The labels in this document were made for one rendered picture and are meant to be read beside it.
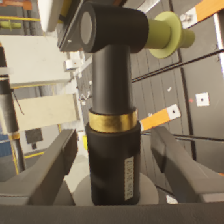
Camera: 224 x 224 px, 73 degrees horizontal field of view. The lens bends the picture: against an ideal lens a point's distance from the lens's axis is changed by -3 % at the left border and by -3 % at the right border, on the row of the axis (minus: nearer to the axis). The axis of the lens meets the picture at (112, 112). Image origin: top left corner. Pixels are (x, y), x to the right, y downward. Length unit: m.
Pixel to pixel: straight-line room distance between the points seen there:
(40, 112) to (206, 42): 4.30
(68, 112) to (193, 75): 4.33
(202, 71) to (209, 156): 0.15
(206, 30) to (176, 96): 0.12
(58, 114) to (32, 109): 0.67
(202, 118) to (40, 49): 4.58
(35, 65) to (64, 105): 1.28
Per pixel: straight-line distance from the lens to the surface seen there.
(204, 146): 0.34
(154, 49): 0.17
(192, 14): 0.33
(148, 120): 0.39
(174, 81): 0.33
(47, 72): 4.55
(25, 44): 4.76
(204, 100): 0.31
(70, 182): 4.65
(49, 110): 4.47
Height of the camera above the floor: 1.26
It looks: 28 degrees down
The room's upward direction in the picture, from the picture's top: 101 degrees counter-clockwise
